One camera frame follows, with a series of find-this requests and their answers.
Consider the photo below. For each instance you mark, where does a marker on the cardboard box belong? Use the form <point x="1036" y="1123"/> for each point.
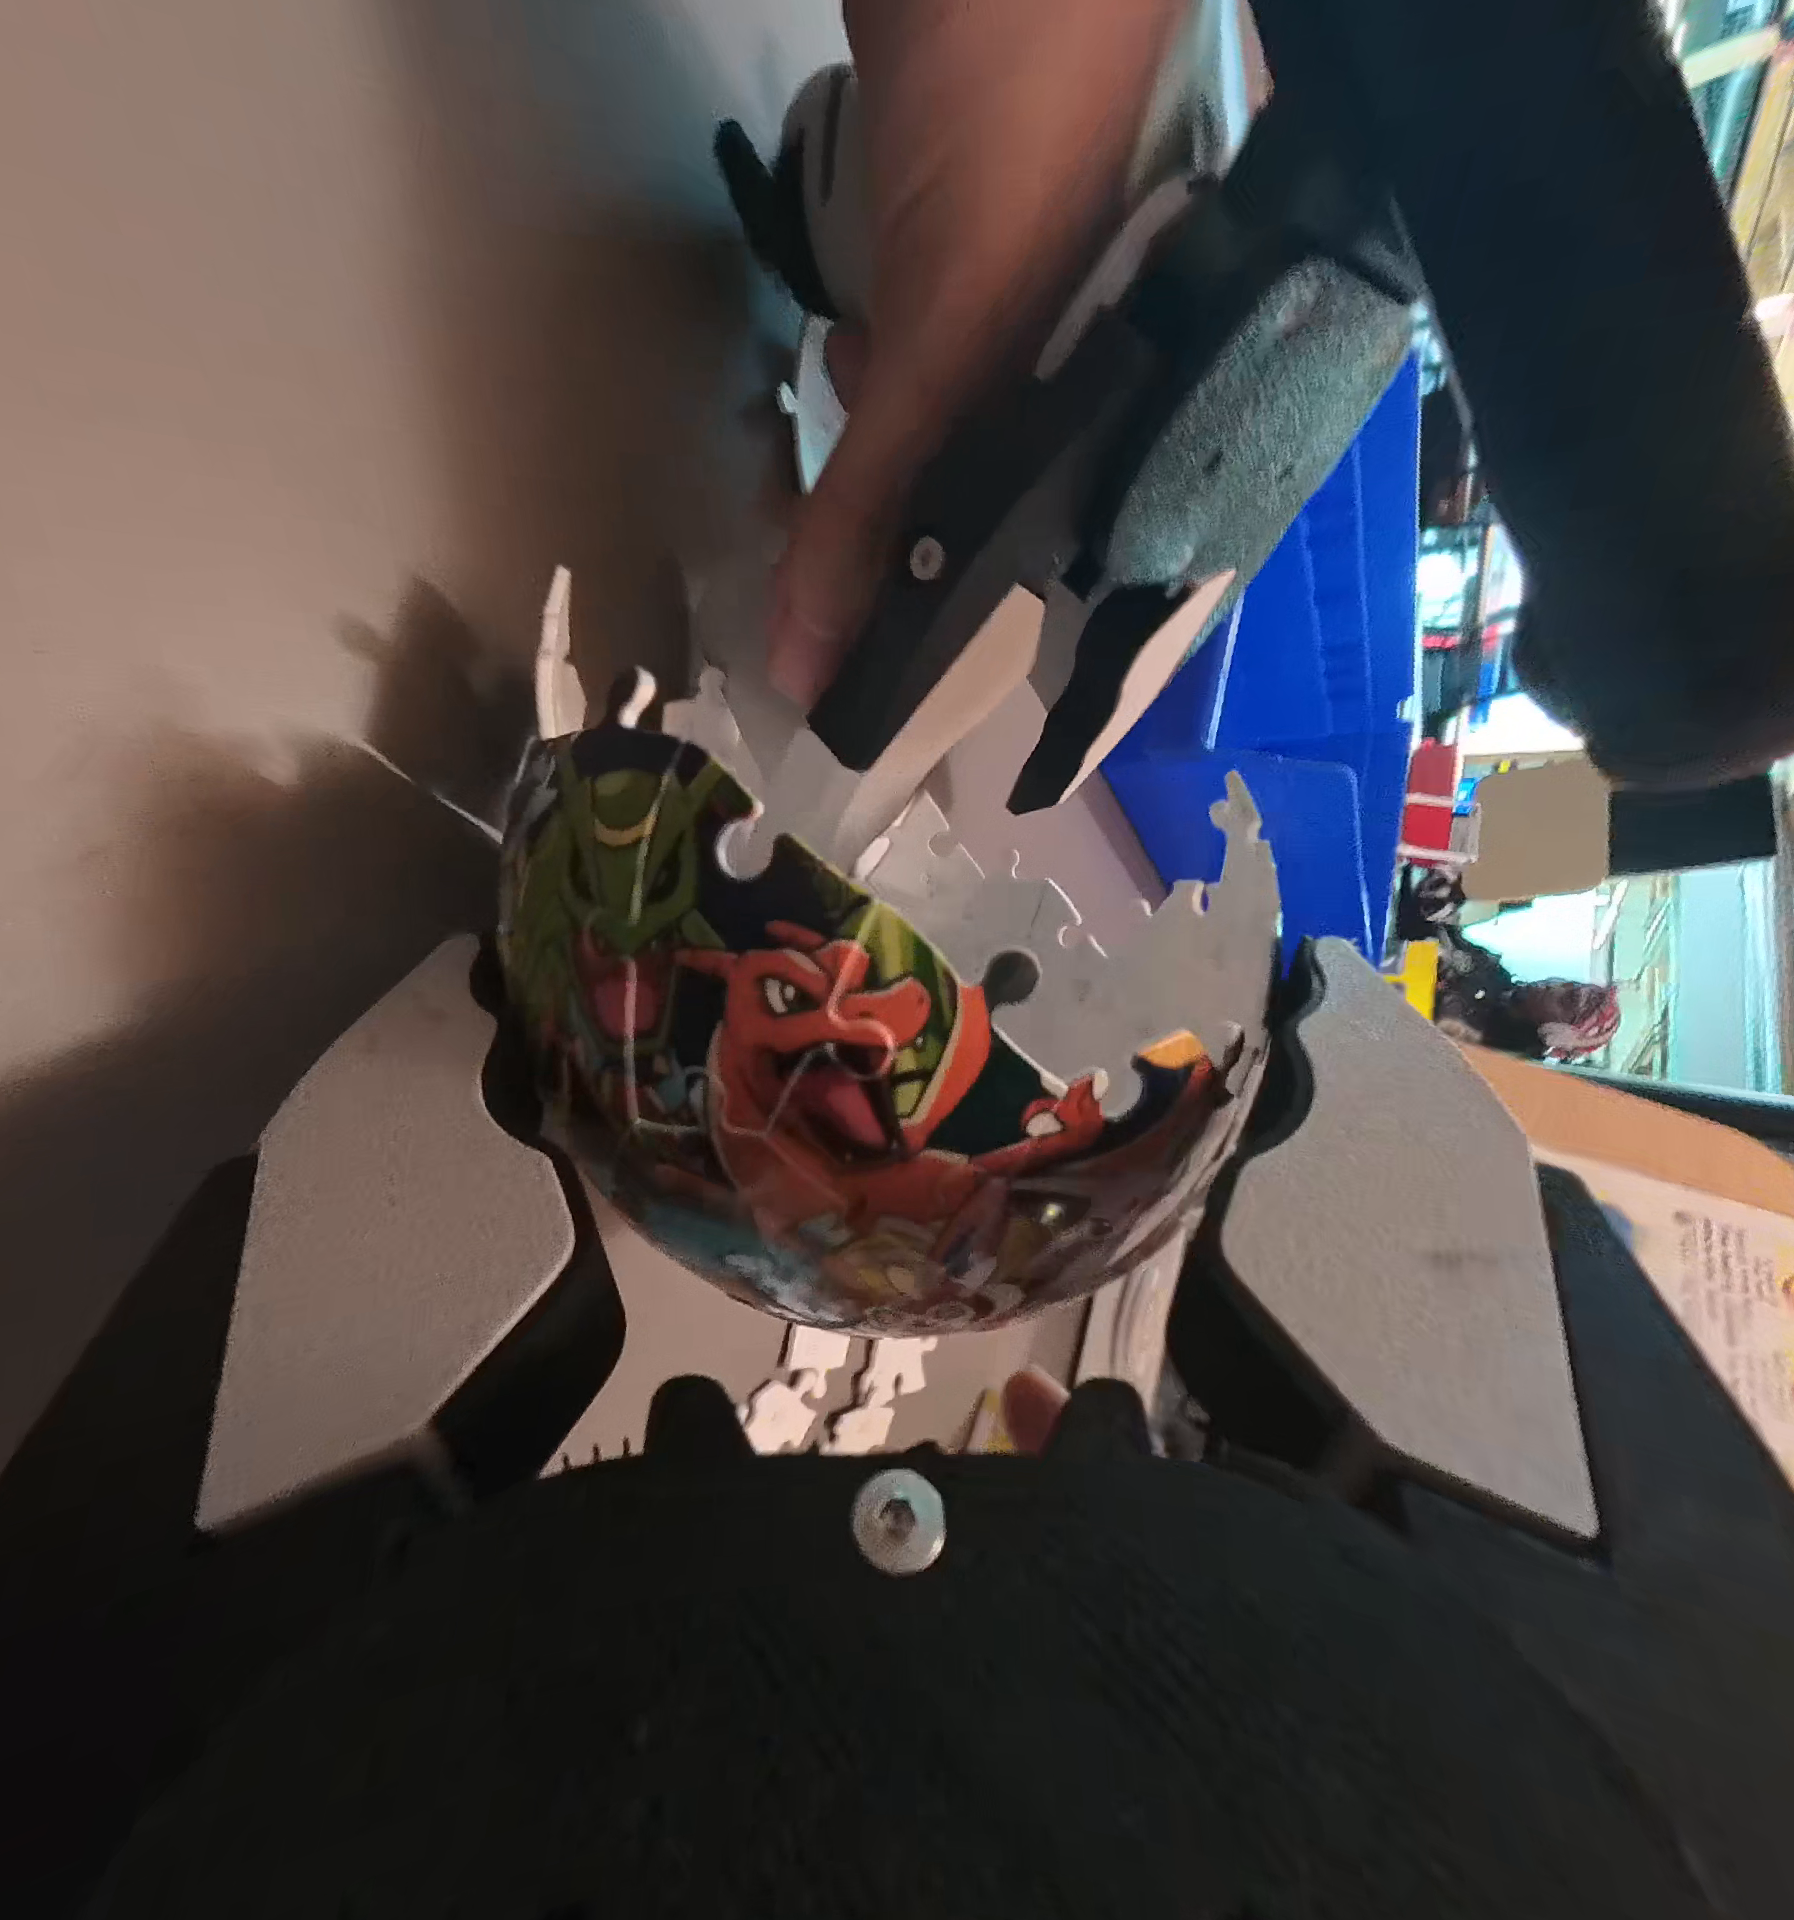
<point x="1648" y="1140"/>

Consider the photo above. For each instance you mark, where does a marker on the person's left hand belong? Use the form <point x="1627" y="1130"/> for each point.
<point x="1017" y="196"/>

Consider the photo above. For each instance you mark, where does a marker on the red box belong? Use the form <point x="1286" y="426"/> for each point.
<point x="1437" y="795"/>

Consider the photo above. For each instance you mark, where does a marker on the grey puzzle piece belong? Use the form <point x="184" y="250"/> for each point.
<point x="801" y="1403"/>
<point x="890" y="1389"/>
<point x="820" y="420"/>

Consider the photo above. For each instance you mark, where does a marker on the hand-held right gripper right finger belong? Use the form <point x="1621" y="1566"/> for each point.
<point x="1400" y="1290"/>

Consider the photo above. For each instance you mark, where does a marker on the blue plastic bin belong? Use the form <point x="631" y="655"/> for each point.
<point x="1317" y="677"/>

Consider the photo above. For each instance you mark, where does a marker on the printed paper sheet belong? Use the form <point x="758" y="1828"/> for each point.
<point x="1751" y="1350"/>

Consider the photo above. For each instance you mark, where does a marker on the person's right hand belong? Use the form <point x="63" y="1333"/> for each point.
<point x="1036" y="1410"/>

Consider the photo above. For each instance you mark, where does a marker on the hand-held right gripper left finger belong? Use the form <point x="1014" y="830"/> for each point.
<point x="387" y="1274"/>

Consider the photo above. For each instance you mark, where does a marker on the storage shelving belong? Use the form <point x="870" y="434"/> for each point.
<point x="1782" y="224"/>

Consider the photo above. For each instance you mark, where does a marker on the colourful puzzle ball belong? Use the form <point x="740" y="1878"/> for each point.
<point x="836" y="1081"/>

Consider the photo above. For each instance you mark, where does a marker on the beige and black panel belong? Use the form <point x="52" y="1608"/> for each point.
<point x="1617" y="833"/>

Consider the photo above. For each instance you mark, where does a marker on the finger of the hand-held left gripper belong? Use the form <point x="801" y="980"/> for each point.
<point x="956" y="705"/>
<point x="1153" y="662"/>

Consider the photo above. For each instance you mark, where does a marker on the black bar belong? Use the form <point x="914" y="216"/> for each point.
<point x="1737" y="1118"/>

